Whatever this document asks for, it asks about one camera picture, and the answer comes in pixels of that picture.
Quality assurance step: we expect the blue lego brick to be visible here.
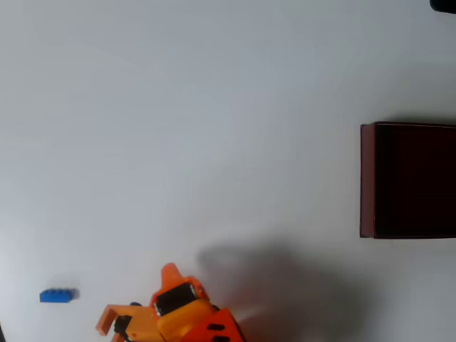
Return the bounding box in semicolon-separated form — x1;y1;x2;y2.
38;287;80;304

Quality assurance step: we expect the dark red box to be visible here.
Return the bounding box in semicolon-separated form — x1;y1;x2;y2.
358;121;456;240

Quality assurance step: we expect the black object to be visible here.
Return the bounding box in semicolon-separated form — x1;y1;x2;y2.
429;0;456;14

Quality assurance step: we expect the orange camera mount bracket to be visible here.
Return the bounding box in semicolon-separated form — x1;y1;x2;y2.
95;303;162;342

